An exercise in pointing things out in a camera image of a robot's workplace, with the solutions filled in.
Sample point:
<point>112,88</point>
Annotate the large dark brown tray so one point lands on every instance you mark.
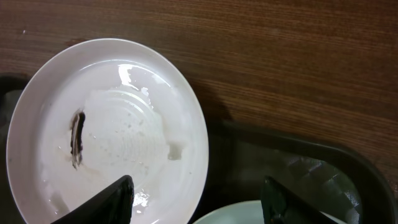
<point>331,178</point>

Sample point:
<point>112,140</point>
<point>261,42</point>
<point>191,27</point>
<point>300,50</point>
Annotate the white plate with dark smear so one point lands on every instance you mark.
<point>97,111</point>

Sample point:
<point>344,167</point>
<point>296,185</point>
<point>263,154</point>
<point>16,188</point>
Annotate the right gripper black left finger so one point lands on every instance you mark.
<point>111,205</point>

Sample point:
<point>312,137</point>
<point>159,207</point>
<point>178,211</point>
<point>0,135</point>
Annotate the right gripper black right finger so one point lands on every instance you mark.
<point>280,205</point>

